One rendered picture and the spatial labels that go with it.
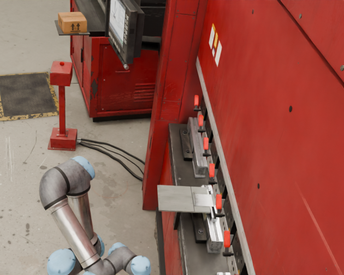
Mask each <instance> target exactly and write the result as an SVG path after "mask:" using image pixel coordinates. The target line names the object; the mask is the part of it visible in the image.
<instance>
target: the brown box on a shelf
mask: <svg viewBox="0 0 344 275"><path fill-rule="evenodd" d="M55 24H56V28H57V31H58V35H90V32H89V30H88V28H87V20H86V19H85V17H84V16H83V14H82V13H81V12H67V13H58V20H55Z"/></svg>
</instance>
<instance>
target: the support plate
mask: <svg viewBox="0 0 344 275"><path fill-rule="evenodd" d="M191 189H192V193H193V191H194V194H207V192H206V187H185V186H163V185H157V193H158V209H159V211H163V212H190V213H210V206H195V207H193V200H192V193H191ZM194 209H195V211H194Z"/></svg>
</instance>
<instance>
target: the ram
mask: <svg viewBox="0 0 344 275"><path fill-rule="evenodd" d="M212 24H213V25H214V27H215V34H214V38H213V43H212V48H211V47H210V44H209V40H210V35H211V30H212ZM216 33H217V35H218V39H217V44H216V48H215V46H214V42H215V37H216ZM219 40H220V43H221V45H222V50H221V55H220V60H219V63H218V67H217V65H216V62H215V57H216V52H217V48H218V42H219ZM213 48H214V49H215V54H214V56H213V54H212V51H213ZM198 60H199V64H200V68H201V72H202V75H203V79H204V83H205V87H206V91H207V94H208V97H209V102H210V105H211V110H212V113H213V117H214V120H215V124H216V128H217V132H218V136H219V139H220V143H221V147H222V151H223V155H224V159H225V161H226V166H227V170H228V173H229V178H230V181H231V184H232V189H233V192H234V196H235V200H236V204H237V207H238V211H239V215H240V219H241V223H242V227H243V230H244V234H245V237H246V242H247V246H248V250H249V253H250V257H251V260H252V265H253V268H254V272H255V275H344V82H343V81H342V80H341V78H340V77H339V76H338V75H337V73H336V72H335V70H334V69H333V68H332V67H331V65H330V64H329V63H328V61H327V60H326V59H325V58H324V56H323V55H322V54H321V52H320V51H319V50H318V49H317V47H316V46H315V44H314V43H313V42H312V41H311V39H310V38H309V37H308V36H307V34H306V33H305V32H304V30H303V29H302V28H301V27H300V25H299V24H298V23H297V21H296V20H295V18H294V17H293V16H292V15H291V13H290V12H289V11H288V10H287V8H286V7H285V6H284V4H283V3H282V2H281V1H280V0H208V1H207V7H206V13H205V18H204V24H203V29H202V33H201V38H200V44H199V50H198ZM196 67H197V71H198V75H199V80H200V84H201V88H202V91H203V95H204V99H205V104H206V108H207V112H208V115H209V119H210V123H211V128H212V132H213V136H214V139H215V143H216V147H217V152H218V156H219V159H220V163H221V167H222V171H223V176H224V180H225V183H226V187H227V191H228V195H229V200H230V204H231V207H232V211H233V215H234V219H235V224H236V228H237V231H238V235H239V240H240V244H241V248H242V252H243V255H244V259H245V264H246V268H247V272H248V275H251V271H250V267H249V264H248V260H247V256H246V252H245V247H244V243H243V241H242V237H241V232H240V228H239V224H238V220H237V217H236V213H235V209H234V205H233V201H232V196H231V194H230V190H229V185H228V181H227V177H226V173H225V170H224V166H223V162H222V158H221V154H220V149H219V147H218V143H217V139H216V134H215V130H214V127H213V124H212V119H211V115H210V111H209V107H208V104H207V100H206V96H205V92H204V87H203V83H202V80H201V77H200V72H199V68H198V64H197V62H196Z"/></svg>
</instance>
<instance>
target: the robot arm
mask: <svg viewBox="0 0 344 275"><path fill-rule="evenodd" d="M94 177H95V172H94V169H93V167H92V165H91V164H90V162H89V161H88V160H87V159H85V158H84V157H82V156H77V157H74V158H70V159H69V160H68V161H66V162H64V163H62V164H60V165H58V166H56V167H54V168H51V169H49V170H48V171H47V172H45V174H43V176H42V178H41V180H40V184H39V196H40V200H41V204H42V205H43V208H44V209H45V211H46V212H50V214H51V215H52V217H53V219H54V220H55V222H56V224H57V225H58V227H59V229H60V230H61V232H62V233H63V236H64V237H65V239H66V240H67V242H68V244H69V245H70V248H68V249H59V250H56V251H55V252H53V253H52V254H51V255H50V257H49V259H48V264H47V272H48V275H77V274H78V273H80V272H81V271H82V270H85V273H84V274H83V275H116V274H117V273H119V272H120V271H121V270H124V271H126V272H127V273H128V274H129V275H151V264H150V261H149V259H148V258H147V257H145V256H142V255H139V256H137V255H136V254H134V253H133V252H132V251H131V250H130V249H129V248H128V247H127V246H125V245H124V244H122V243H120V242H117V243H115V244H113V245H112V247H111V248H110V249H109V251H108V256H107V257H106V258H105V259H103V260H102V259H101V258H100V257H102V256H103V254H104V251H105V247H104V242H102V239H101V237H100V236H99V235H98V234H96V233H95V232H94V231H93V225H92V218H91V211H90V203H89V199H88V191H89V190H90V188H91V185H90V180H93V179H94Z"/></svg>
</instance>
